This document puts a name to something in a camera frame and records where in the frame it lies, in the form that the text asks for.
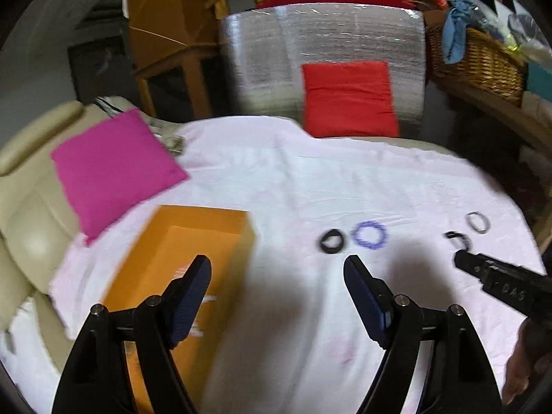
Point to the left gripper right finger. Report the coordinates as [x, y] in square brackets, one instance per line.
[373, 300]

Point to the right hand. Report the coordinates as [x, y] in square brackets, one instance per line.
[531, 356]

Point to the pink white bedspread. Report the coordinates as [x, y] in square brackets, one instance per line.
[296, 343]

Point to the wooden shelf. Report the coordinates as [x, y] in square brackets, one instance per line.
[537, 135]

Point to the blue cloth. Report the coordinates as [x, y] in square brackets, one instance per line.
[459, 17]

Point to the magenta cushion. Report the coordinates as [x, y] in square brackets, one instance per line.
[112, 167]

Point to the wicker basket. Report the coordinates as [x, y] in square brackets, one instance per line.
[486, 65]

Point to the red cushion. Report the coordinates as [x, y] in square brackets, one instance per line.
[348, 100]

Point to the orange box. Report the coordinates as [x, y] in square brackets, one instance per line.
[174, 236]

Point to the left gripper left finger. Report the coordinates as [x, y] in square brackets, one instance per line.
[183, 298]

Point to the silver foil insulation mat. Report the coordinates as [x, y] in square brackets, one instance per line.
[265, 49]

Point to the wooden chair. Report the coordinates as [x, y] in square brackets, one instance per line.
[168, 34]

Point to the beige leather couch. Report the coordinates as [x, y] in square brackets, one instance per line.
[37, 223]

